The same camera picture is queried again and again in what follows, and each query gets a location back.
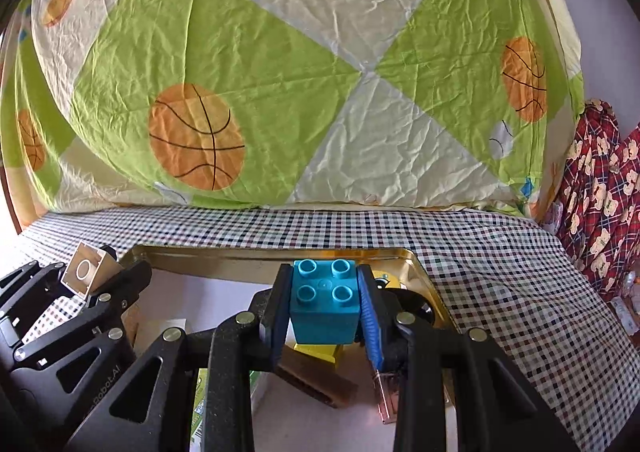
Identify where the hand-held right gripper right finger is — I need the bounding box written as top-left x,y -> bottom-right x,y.
356,263 -> 583,452

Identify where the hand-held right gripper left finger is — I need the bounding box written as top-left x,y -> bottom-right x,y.
65,264 -> 293,452

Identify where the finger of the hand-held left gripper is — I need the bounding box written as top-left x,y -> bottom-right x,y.
12,259 -> 153,365
0,259 -> 71,333

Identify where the teal toy brick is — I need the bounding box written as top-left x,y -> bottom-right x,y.
289,259 -> 362,347

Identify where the yellow smiley toy brick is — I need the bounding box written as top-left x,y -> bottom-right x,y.
372,272 -> 401,293

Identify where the black and white toy brick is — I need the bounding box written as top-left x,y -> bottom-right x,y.
62,241 -> 121,295

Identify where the yellow rectangular block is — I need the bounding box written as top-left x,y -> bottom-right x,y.
292,343 -> 346,370

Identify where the brown comb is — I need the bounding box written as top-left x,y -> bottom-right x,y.
277,349 -> 360,408

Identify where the brown rubber-banded block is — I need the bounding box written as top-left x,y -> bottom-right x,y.
372,367 -> 401,425

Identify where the golden tin box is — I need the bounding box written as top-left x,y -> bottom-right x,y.
117,244 -> 461,452

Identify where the clear box with green label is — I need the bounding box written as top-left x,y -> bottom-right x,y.
192,367 -> 273,452

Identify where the white paper lining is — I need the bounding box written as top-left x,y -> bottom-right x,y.
135,268 -> 456,452

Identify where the checkered tablecloth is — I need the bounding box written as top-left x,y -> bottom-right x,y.
10,204 -> 640,452

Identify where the clear plastic bag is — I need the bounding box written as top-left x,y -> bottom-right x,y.
612,272 -> 640,328

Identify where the red bear printed cloth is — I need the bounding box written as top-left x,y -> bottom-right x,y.
552,99 -> 640,303

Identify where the basketball printed blanket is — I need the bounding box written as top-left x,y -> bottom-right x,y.
0,0 -> 586,228

